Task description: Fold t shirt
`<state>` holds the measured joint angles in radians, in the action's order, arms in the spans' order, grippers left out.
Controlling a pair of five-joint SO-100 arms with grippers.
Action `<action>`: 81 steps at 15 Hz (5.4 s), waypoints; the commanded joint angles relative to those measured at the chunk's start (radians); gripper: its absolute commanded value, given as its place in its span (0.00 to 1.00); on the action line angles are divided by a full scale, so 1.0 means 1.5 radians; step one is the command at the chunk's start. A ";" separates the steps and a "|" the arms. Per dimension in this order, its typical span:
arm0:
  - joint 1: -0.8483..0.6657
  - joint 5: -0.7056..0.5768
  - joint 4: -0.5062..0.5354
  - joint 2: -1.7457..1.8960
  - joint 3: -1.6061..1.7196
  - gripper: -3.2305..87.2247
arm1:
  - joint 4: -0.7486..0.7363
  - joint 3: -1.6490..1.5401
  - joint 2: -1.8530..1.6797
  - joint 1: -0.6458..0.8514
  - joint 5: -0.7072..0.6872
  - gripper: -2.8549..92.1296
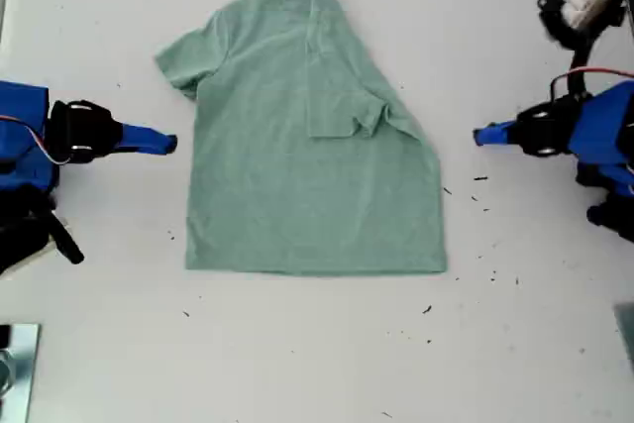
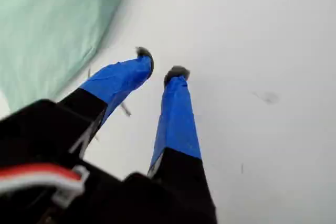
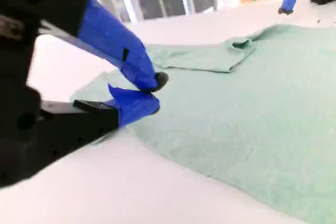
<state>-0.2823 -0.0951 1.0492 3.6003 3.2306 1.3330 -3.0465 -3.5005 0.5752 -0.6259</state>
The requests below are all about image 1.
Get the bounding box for green t-shirt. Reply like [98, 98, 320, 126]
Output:
[154, 0, 450, 278]

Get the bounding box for steel plate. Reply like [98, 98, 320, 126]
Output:
[0, 323, 41, 423]

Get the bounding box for red and white wire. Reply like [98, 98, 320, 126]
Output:
[0, 115, 70, 166]

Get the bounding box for black camera stalk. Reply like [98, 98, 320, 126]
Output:
[564, 31, 608, 97]

